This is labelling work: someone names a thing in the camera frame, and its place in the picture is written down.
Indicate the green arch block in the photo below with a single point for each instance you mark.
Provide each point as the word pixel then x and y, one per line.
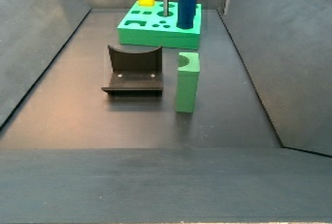
pixel 188 81

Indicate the green shape sorter board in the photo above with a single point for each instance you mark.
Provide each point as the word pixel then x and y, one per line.
pixel 147 27

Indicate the blue hexagonal prism block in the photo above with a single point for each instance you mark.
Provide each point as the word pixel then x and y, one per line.
pixel 187 12

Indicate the black curved holder stand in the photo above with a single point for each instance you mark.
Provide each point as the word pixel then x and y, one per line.
pixel 136 71

